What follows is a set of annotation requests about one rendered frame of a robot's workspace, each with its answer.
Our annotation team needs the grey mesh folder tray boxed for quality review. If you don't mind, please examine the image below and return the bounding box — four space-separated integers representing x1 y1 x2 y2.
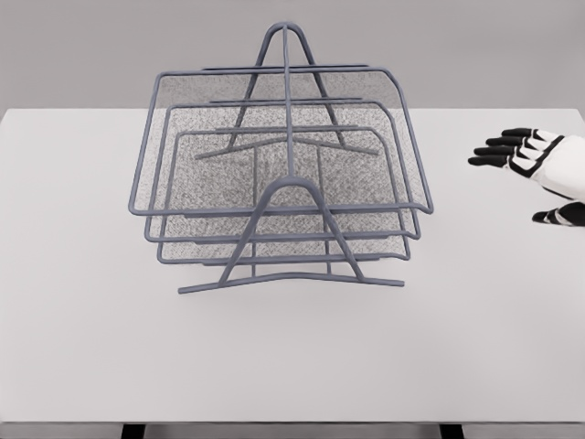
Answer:
156 125 411 265
127 65 434 216
144 98 422 243

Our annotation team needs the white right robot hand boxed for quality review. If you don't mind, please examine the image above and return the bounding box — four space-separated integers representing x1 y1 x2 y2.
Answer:
467 127 585 226

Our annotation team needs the grey wire tray rack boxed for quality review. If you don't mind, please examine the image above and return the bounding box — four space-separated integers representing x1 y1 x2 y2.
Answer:
177 21 406 294

